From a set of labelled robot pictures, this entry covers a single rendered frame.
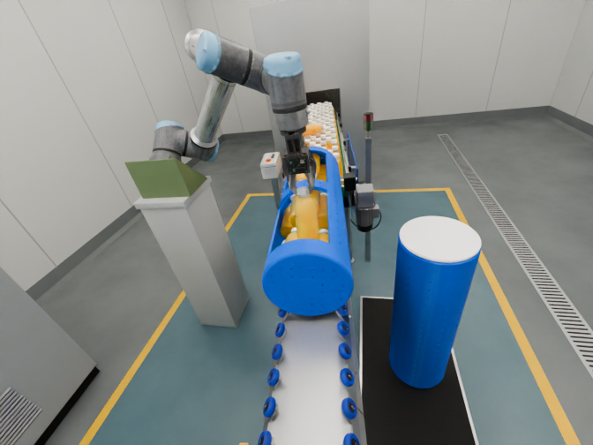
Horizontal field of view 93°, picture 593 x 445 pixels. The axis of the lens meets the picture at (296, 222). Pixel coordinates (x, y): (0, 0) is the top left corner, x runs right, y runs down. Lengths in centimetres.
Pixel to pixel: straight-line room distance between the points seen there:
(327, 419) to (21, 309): 172
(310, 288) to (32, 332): 167
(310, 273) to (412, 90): 521
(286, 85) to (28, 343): 193
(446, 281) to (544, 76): 551
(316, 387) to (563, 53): 614
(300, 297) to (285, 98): 58
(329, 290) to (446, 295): 49
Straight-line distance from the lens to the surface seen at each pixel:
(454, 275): 114
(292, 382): 92
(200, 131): 167
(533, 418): 207
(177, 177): 159
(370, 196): 185
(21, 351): 218
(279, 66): 72
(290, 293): 91
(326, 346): 96
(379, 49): 569
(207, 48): 80
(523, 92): 637
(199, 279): 198
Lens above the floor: 174
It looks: 34 degrees down
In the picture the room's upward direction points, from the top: 10 degrees counter-clockwise
